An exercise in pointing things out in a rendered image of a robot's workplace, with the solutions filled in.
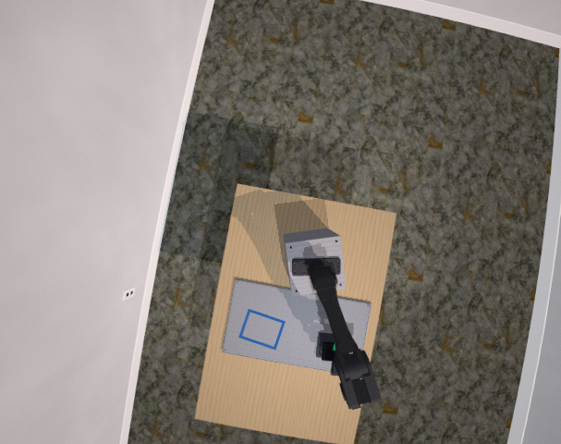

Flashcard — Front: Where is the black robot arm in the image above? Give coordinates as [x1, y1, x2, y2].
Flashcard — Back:
[292, 258, 382, 410]

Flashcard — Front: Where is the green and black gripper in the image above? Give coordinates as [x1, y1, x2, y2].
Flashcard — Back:
[331, 345, 338, 376]

